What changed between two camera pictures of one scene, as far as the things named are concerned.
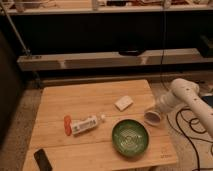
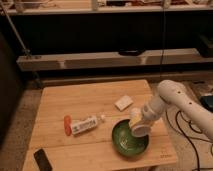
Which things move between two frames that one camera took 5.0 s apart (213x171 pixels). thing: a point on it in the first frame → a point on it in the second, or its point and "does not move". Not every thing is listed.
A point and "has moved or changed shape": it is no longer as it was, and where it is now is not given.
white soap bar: (123, 103) does not move
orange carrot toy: (67, 125) does not move
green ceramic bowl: (129, 137) does not move
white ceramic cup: (154, 116) has moved or changed shape
